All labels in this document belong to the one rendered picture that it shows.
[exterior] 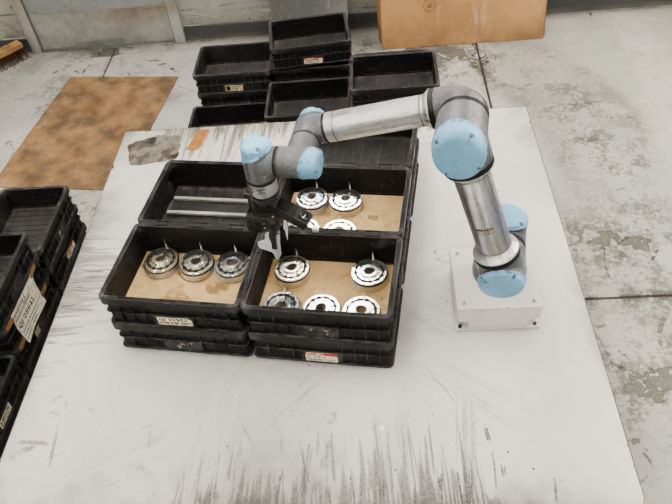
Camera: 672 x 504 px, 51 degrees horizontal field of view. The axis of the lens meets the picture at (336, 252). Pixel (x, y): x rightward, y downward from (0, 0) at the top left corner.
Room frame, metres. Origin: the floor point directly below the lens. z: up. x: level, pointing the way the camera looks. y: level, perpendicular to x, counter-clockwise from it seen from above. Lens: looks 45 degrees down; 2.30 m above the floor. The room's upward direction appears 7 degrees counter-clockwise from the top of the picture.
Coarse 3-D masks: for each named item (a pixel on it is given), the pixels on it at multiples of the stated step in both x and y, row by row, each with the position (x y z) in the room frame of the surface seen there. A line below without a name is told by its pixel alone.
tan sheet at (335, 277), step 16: (272, 272) 1.41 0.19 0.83; (320, 272) 1.38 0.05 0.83; (336, 272) 1.38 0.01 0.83; (272, 288) 1.35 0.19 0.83; (288, 288) 1.34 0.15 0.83; (304, 288) 1.33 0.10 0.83; (320, 288) 1.32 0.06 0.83; (336, 288) 1.31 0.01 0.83; (352, 288) 1.31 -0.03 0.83; (384, 288) 1.29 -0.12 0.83; (384, 304) 1.23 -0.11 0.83
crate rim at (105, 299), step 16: (144, 224) 1.57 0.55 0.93; (160, 224) 1.56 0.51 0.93; (176, 224) 1.56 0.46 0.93; (128, 240) 1.51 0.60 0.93; (256, 240) 1.44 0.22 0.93; (112, 272) 1.39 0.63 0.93; (240, 288) 1.27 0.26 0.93; (112, 304) 1.29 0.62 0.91; (128, 304) 1.28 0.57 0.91; (144, 304) 1.26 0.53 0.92; (160, 304) 1.25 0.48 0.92; (176, 304) 1.24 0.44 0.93; (192, 304) 1.23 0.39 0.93; (208, 304) 1.23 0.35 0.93; (224, 304) 1.22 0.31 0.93
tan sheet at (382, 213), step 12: (372, 204) 1.65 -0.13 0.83; (384, 204) 1.64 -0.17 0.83; (396, 204) 1.63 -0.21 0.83; (312, 216) 1.63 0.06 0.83; (324, 216) 1.62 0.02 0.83; (336, 216) 1.61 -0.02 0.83; (360, 216) 1.60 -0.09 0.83; (372, 216) 1.59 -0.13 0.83; (384, 216) 1.58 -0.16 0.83; (396, 216) 1.58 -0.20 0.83; (360, 228) 1.54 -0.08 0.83; (372, 228) 1.54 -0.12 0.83; (384, 228) 1.53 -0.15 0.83; (396, 228) 1.52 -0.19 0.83
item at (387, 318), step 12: (396, 240) 1.38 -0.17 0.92; (396, 252) 1.33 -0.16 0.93; (396, 264) 1.28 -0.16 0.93; (252, 276) 1.31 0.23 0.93; (396, 276) 1.24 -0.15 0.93; (396, 288) 1.21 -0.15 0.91; (252, 312) 1.19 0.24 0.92; (264, 312) 1.18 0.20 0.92; (276, 312) 1.17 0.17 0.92; (288, 312) 1.17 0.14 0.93; (300, 312) 1.16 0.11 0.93; (312, 312) 1.15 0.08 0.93; (324, 312) 1.15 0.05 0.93; (336, 312) 1.14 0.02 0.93; (348, 312) 1.14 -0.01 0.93; (384, 324) 1.11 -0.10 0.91
